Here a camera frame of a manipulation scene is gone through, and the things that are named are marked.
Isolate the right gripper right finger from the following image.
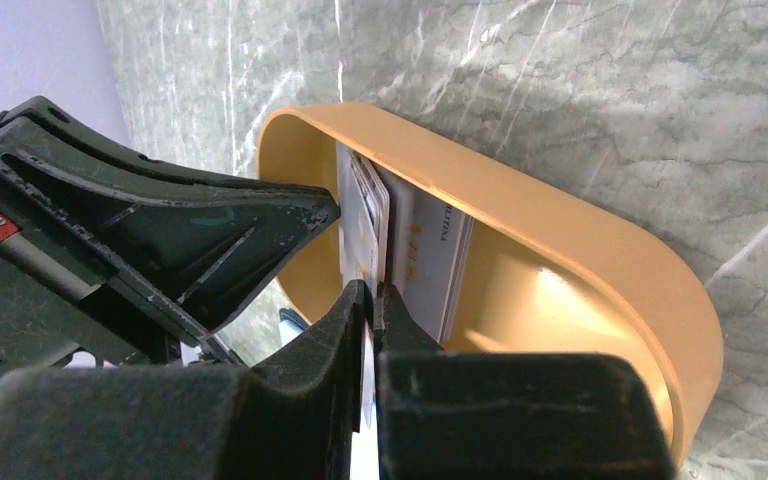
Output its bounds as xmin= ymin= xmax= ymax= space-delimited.
xmin=372 ymin=283 xmax=676 ymax=479

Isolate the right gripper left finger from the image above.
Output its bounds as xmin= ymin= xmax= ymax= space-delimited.
xmin=0 ymin=280 xmax=370 ymax=479

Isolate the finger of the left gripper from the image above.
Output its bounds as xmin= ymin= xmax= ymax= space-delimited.
xmin=1 ymin=96 xmax=265 ymax=190
xmin=0 ymin=115 xmax=340 ymax=343

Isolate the orange oval tray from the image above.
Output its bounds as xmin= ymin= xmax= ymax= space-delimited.
xmin=257 ymin=102 xmax=724 ymax=466

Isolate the silver VIP card stack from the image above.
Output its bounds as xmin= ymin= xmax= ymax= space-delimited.
xmin=375 ymin=166 xmax=474 ymax=342

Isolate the navy blue card holder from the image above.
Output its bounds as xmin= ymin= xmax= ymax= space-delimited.
xmin=278 ymin=308 xmax=309 ymax=347

